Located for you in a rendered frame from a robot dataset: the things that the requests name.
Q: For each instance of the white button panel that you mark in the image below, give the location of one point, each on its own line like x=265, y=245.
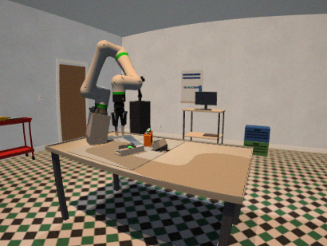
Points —
x=159, y=145

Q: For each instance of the orange rectangular tube rack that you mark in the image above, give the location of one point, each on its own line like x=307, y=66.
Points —
x=148, y=139

